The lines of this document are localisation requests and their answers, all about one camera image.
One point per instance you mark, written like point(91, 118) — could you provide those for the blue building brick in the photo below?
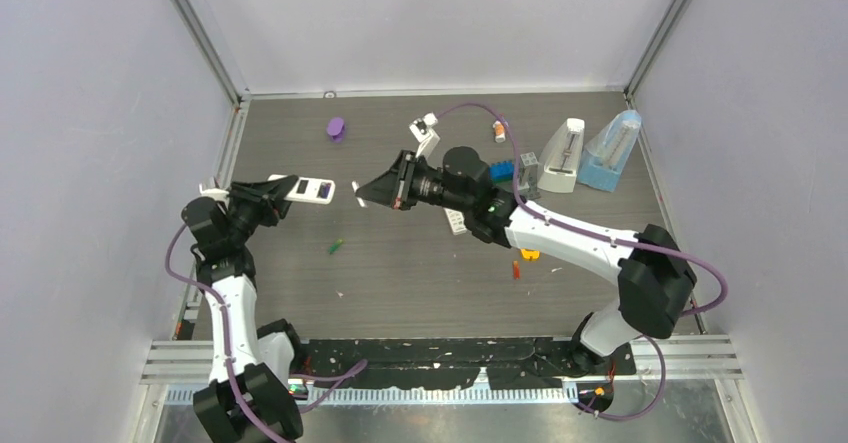
point(502, 171)

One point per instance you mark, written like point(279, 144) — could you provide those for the small orange white bottle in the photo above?
point(499, 131)

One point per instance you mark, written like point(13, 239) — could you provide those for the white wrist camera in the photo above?
point(423, 129)
point(212, 189)

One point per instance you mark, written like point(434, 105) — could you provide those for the green battery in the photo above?
point(335, 246)

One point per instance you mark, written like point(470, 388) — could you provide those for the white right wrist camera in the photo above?
point(423, 129)

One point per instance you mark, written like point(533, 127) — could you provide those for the white metronome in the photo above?
point(560, 158)

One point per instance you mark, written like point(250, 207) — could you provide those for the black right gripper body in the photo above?
point(410, 197)

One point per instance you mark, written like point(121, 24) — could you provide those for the purple plastic cap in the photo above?
point(335, 129)

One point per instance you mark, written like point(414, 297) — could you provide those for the light blue metronome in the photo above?
point(605, 155)

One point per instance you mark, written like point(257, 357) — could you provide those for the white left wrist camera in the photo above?
point(212, 189)

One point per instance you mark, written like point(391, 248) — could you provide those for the yellow triangular wooden piece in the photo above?
point(530, 255)

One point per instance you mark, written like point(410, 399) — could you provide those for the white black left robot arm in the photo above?
point(246, 398)

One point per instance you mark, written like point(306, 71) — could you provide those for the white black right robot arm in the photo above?
point(653, 284)

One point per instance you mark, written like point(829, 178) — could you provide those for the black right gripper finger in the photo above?
point(377, 192)
point(392, 174)

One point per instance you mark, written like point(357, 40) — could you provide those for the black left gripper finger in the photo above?
point(273, 205)
point(277, 185)

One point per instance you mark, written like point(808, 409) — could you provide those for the slim white remote control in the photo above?
point(456, 221)

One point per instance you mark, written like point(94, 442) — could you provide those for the blue purple battery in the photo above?
point(324, 191)

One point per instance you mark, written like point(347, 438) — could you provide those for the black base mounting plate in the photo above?
point(445, 364)

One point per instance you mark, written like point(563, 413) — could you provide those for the white remote with red keypad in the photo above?
point(304, 190)

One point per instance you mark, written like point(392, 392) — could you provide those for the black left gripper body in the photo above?
point(243, 202)

